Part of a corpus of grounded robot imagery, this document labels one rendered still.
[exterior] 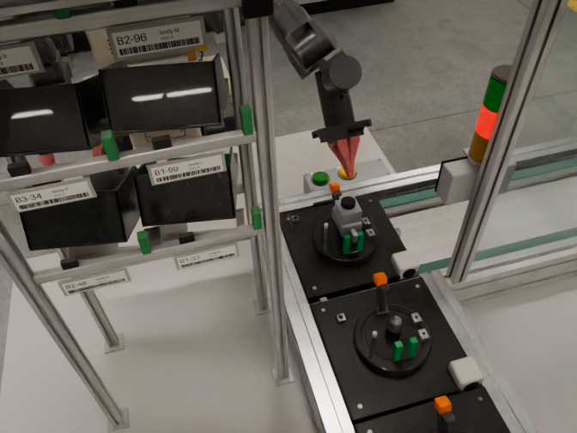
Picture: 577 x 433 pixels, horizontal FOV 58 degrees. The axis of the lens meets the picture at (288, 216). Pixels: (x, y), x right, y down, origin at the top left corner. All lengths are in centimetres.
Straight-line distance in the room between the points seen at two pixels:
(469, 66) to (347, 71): 287
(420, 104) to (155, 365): 253
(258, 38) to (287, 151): 101
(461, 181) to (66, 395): 85
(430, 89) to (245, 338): 258
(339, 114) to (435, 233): 43
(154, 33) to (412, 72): 315
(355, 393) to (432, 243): 44
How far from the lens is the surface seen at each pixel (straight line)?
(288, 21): 99
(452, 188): 94
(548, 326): 125
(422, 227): 127
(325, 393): 97
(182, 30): 52
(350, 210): 104
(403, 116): 319
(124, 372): 115
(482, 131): 89
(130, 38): 52
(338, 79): 90
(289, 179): 144
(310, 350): 101
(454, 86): 352
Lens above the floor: 183
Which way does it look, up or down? 47 degrees down
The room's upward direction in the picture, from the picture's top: 2 degrees counter-clockwise
